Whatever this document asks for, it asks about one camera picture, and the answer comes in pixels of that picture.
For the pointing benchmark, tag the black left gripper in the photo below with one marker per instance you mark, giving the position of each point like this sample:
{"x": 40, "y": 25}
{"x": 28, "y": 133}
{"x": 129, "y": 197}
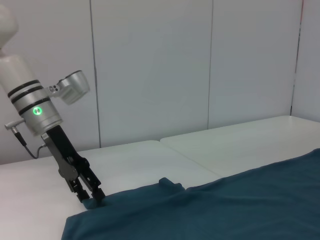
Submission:
{"x": 66, "y": 155}

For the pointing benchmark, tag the teal t-shirt with FREE print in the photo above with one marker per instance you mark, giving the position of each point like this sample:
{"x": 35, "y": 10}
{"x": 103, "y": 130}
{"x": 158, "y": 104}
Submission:
{"x": 200, "y": 212}

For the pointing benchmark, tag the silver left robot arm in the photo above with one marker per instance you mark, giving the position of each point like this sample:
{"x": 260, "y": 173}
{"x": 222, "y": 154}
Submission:
{"x": 32, "y": 100}

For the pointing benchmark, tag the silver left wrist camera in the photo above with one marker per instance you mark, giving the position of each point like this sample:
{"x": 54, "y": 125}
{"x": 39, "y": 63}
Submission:
{"x": 75, "y": 85}

